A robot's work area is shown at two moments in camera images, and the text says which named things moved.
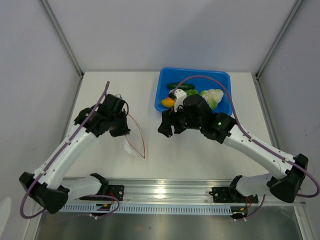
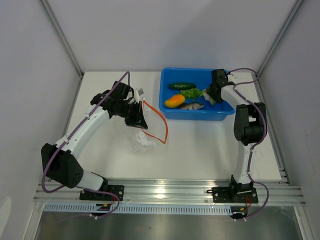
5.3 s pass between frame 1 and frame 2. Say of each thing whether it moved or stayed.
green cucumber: stayed
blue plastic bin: stayed
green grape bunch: stayed
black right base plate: stayed
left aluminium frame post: stayed
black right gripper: moved
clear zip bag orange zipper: moved
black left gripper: moved
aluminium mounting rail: stayed
